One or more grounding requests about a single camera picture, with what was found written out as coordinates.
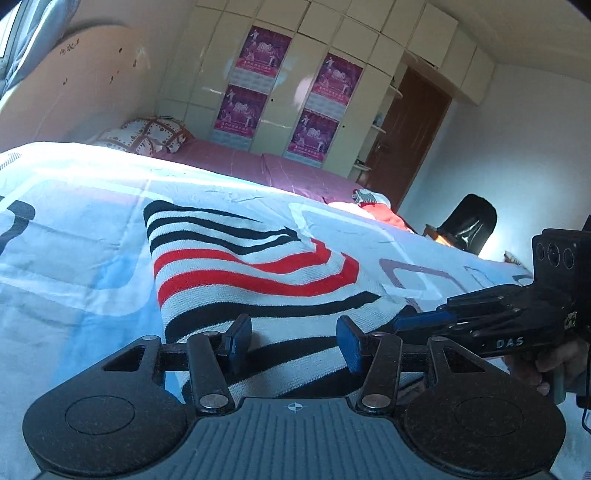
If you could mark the red and striped garment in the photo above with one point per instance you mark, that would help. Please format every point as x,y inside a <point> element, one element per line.
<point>383,212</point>

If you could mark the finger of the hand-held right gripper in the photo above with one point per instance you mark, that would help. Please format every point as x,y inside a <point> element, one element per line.
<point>489,300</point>
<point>425,319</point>

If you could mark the grey curtain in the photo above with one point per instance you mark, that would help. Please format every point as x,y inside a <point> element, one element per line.
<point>23,41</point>

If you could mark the striped knit sweater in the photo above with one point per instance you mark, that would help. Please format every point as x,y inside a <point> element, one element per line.
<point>258,272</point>

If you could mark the cream wardrobe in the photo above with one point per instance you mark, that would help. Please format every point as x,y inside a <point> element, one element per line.
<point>295,18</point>

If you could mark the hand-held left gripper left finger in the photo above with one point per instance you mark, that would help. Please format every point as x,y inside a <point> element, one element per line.
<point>239,344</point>

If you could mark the window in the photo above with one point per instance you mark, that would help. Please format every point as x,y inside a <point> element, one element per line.
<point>7,23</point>

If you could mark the patterned pillow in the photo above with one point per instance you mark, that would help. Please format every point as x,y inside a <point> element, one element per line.
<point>147,134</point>

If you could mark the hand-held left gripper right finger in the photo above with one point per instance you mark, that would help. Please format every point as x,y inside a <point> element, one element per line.
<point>347,344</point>

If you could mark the black chair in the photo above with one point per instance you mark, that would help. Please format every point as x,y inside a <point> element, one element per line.
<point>468,221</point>

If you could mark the brown wooden door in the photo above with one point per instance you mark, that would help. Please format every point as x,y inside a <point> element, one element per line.
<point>411,138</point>

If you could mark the corner shelf unit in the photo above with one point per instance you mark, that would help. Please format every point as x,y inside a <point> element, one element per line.
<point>376,129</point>

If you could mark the blue white printed blanket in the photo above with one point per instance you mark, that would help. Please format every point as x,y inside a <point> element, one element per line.
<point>69,240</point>

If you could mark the beige round headboard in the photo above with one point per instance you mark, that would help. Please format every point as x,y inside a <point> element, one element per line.
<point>74,83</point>

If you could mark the pink bed sheet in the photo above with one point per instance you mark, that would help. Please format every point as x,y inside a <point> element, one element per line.
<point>240,161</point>

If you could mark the person's right hand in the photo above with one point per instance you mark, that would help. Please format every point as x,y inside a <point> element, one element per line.
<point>531,369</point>

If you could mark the pink wall poster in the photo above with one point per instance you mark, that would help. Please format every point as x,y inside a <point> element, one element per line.
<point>313,137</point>
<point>262,53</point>
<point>334,81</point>
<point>240,115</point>

